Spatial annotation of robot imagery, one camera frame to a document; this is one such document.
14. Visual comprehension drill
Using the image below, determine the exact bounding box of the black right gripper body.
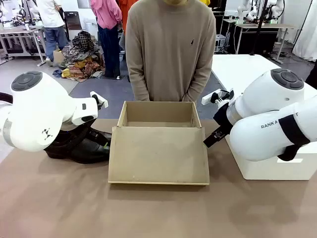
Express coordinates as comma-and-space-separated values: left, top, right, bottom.
212, 103, 235, 136

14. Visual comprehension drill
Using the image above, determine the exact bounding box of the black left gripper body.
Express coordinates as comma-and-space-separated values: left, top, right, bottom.
63, 122, 91, 139

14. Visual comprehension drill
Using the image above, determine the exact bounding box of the person's left forearm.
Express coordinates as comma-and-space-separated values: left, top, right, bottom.
181, 56, 215, 102

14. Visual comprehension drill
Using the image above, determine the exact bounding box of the person's right forearm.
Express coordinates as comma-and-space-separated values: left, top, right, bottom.
125, 56, 151, 102

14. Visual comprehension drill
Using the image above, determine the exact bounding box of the brown cardboard shoe box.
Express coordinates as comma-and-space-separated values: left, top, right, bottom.
108, 100, 211, 186

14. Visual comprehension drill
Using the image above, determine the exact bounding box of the white plastic storage box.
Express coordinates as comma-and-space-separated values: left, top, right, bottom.
224, 135, 317, 180

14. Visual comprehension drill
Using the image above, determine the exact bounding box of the small tan cardboard box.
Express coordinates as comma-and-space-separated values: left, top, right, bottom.
53, 49, 65, 64

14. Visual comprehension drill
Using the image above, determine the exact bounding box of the pile of patterned clothes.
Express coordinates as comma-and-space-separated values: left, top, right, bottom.
53, 30, 106, 81

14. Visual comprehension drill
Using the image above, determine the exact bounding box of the person in beige sweater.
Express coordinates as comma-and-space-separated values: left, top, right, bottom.
125, 0, 217, 103

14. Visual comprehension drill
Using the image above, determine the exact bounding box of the background table with robots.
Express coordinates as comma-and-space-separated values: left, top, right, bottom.
222, 23, 298, 64

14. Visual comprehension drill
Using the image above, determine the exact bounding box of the person in pink jacket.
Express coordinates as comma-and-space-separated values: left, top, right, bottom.
90, 0, 123, 79

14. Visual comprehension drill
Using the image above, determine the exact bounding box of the person in white shirt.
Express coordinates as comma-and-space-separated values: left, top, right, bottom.
36, 0, 69, 67

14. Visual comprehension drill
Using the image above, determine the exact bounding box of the grey background work table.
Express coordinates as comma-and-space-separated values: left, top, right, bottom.
0, 24, 48, 67

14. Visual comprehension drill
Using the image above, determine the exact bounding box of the white curtain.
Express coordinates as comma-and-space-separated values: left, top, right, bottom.
293, 0, 317, 62

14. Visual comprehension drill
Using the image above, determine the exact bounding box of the person in orange top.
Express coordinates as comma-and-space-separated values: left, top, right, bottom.
118, 0, 139, 35

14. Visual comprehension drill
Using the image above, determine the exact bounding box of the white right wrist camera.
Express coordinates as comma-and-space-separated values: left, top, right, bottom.
201, 88, 235, 106

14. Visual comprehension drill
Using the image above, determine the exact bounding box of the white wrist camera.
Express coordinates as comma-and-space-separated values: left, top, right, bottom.
201, 88, 235, 106
89, 91, 109, 109

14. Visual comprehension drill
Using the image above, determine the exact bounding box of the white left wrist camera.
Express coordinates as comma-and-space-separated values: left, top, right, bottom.
89, 91, 109, 109

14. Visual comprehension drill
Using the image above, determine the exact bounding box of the black right arm cable strap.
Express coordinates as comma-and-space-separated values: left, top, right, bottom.
277, 115, 312, 162

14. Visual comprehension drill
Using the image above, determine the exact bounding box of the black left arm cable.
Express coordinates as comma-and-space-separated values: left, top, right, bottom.
0, 92, 14, 106

